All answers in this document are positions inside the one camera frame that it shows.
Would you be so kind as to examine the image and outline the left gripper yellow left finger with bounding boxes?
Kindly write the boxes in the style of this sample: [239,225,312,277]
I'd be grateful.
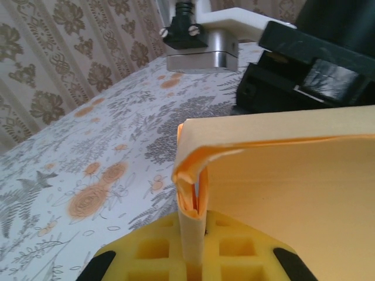
[80,212,188,281]

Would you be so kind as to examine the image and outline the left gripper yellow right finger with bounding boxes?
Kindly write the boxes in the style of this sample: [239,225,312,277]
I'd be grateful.
[202,209,319,281]

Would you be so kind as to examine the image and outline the orange paper box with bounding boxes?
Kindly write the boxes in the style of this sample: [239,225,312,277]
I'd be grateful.
[171,105,375,281]

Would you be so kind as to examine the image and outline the floral tablecloth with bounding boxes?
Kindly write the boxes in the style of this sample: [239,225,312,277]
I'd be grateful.
[0,40,264,281]

